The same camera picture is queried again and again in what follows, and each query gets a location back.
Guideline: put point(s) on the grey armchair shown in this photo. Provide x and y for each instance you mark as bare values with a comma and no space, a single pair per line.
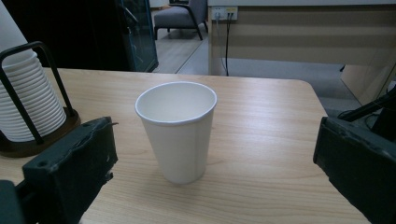
174,15

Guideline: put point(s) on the dark curtain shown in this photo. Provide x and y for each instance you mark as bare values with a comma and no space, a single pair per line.
77,31

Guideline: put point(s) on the stack of white paper cups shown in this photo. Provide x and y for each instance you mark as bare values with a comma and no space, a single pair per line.
31,102

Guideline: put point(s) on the black metal stand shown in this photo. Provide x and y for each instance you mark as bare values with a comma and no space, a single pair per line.
367,109

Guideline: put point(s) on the light wooden desk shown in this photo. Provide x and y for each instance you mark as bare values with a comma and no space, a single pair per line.
295,40

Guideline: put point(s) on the white wall socket panel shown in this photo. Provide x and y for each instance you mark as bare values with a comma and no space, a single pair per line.
219,12

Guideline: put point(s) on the single white paper cup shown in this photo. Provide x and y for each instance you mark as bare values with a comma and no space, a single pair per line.
177,143

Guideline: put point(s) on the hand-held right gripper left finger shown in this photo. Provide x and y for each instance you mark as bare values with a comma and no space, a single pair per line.
71,168

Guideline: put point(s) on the dark brown double cup holder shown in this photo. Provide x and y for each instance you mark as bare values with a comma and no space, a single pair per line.
18,149

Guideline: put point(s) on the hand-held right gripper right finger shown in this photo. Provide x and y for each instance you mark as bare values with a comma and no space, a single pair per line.
358,168

